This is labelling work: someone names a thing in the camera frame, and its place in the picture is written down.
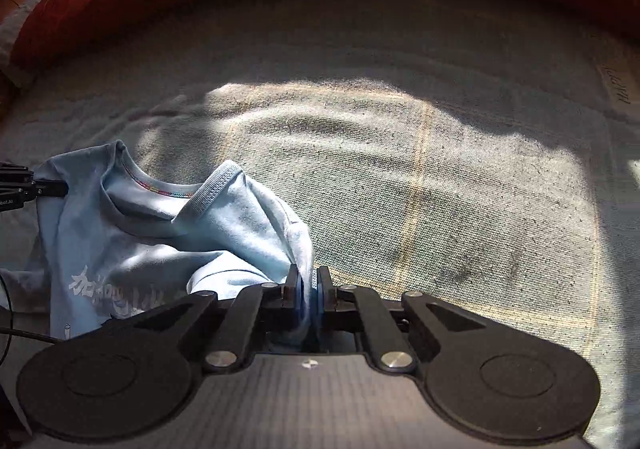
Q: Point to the grey pillow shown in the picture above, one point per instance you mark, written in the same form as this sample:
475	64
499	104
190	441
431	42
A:
15	44

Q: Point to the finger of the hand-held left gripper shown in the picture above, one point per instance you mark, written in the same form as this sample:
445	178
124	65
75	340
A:
50	189
15	174

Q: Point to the light blue long-sleeve shirt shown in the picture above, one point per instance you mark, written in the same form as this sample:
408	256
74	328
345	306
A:
125	249

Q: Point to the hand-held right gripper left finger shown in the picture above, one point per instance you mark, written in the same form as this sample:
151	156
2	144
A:
298	301

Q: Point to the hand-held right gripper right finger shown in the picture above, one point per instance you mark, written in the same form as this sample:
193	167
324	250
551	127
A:
318	301

